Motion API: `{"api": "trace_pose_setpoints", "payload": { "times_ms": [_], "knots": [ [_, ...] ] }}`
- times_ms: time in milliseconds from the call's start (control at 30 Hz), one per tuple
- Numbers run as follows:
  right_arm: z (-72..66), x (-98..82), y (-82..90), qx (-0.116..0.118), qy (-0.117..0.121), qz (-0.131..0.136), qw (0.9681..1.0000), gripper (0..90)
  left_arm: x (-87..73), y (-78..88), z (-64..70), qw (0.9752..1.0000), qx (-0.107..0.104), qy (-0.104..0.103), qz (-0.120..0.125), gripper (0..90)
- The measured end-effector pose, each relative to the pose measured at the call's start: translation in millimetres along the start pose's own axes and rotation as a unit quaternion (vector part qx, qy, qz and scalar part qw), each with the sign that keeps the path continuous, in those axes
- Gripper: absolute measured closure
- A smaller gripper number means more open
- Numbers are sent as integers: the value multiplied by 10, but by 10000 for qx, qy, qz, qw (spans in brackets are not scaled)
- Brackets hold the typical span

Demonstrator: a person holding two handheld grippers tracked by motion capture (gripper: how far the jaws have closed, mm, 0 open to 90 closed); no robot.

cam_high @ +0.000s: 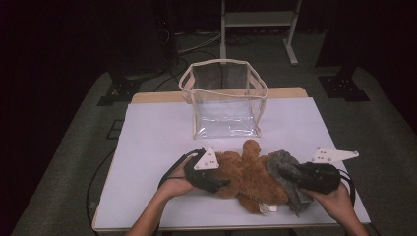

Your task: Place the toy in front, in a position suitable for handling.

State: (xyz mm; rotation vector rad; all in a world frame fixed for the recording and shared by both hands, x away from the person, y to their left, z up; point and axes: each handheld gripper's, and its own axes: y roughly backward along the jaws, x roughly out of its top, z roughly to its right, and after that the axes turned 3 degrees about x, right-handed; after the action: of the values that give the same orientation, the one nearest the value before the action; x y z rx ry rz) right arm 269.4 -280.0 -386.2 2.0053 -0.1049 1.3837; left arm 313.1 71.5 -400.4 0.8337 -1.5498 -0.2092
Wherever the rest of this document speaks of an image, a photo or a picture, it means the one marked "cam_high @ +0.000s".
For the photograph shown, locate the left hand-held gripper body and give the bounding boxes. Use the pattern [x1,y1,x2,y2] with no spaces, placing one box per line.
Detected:
[182,147,228,195]

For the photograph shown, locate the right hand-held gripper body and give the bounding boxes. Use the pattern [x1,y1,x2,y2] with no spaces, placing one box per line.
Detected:
[294,147,360,195]

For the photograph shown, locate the grey fluffy cloth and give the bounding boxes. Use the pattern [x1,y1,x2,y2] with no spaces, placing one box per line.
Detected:
[266,149,314,217]

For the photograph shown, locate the brown teddy bear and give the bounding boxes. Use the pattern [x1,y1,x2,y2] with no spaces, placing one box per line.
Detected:
[209,139,291,215]

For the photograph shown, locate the clear plastic bag cream trim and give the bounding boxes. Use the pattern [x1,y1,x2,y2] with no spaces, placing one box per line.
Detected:
[177,58,268,141]

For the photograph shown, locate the person's left hand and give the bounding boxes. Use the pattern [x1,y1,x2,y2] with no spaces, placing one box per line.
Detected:
[157,160,202,200]

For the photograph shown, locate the person's right hand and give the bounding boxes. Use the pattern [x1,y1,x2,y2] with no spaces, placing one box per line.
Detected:
[303,183,352,219]

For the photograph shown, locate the white table cover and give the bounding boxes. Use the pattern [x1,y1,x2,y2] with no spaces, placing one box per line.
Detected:
[93,96,372,230]

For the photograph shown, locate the wooden table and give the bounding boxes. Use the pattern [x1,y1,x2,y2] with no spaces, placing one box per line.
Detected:
[91,87,373,233]

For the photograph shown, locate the black stand base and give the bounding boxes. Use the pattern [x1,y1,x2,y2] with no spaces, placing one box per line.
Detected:
[97,65,143,107]
[318,67,372,102]

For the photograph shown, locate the black floor socket plate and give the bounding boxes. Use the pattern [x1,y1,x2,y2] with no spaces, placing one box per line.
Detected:
[106,119,126,141]

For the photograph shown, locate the black equipment stand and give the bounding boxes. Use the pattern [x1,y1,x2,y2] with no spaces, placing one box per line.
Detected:
[156,0,181,65]

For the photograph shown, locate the white metal stand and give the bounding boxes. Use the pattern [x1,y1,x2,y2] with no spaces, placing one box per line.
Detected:
[219,0,303,67]

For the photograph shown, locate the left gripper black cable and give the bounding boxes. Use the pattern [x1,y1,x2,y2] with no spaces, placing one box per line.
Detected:
[157,148,206,191]

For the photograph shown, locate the long black floor cable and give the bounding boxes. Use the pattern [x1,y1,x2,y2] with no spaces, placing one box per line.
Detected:
[86,148,116,236]

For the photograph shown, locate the white floor cable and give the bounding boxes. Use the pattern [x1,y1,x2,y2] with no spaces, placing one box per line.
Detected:
[176,31,222,55]

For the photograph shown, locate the tangled black floor cables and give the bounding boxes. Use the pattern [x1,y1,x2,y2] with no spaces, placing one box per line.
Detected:
[225,32,260,47]

